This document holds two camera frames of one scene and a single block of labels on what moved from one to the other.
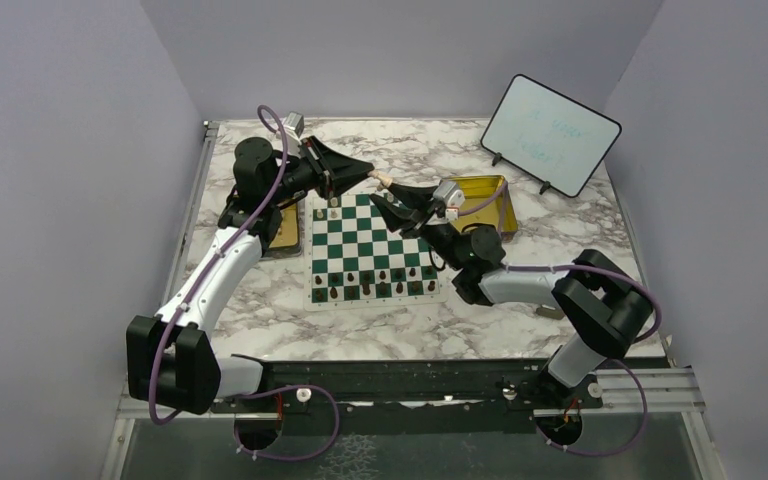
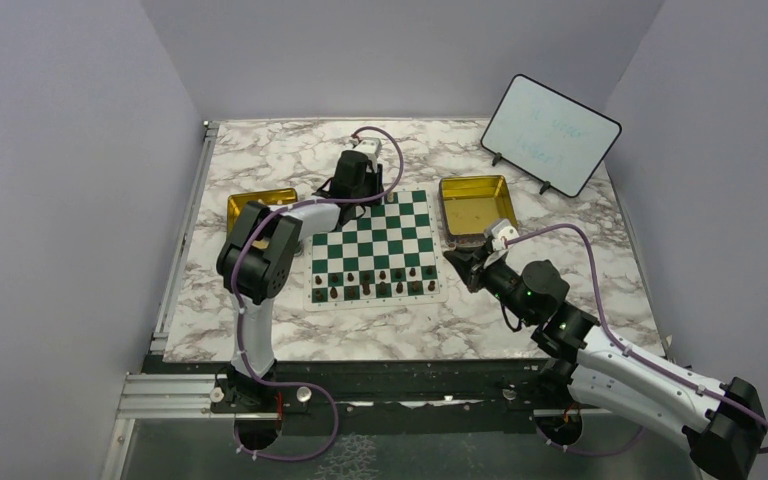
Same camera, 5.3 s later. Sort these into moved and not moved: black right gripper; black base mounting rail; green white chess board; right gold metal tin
Moved: black right gripper
Not moved: right gold metal tin; green white chess board; black base mounting rail
